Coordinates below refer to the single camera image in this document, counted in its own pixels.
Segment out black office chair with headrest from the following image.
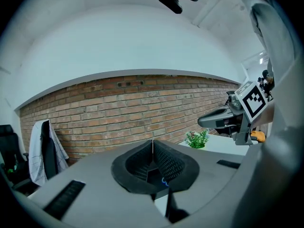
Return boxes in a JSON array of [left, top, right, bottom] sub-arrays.
[[0, 124, 30, 191]]

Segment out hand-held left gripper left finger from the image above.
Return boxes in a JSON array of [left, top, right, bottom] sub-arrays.
[[111, 139, 156, 194]]

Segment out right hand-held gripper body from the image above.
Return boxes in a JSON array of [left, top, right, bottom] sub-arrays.
[[197, 81, 268, 146]]

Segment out person's grey shirt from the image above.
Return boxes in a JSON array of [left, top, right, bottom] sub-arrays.
[[228, 0, 304, 135]]

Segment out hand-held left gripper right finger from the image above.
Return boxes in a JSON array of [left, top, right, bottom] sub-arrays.
[[153, 139, 200, 224]]

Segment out green potted plant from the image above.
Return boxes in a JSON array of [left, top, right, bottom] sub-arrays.
[[184, 129, 210, 150]]

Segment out white checked shirt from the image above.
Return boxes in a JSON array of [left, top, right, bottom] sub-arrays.
[[28, 119, 70, 187]]

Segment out person's right forearm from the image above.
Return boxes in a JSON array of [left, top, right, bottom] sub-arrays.
[[256, 101, 276, 128]]

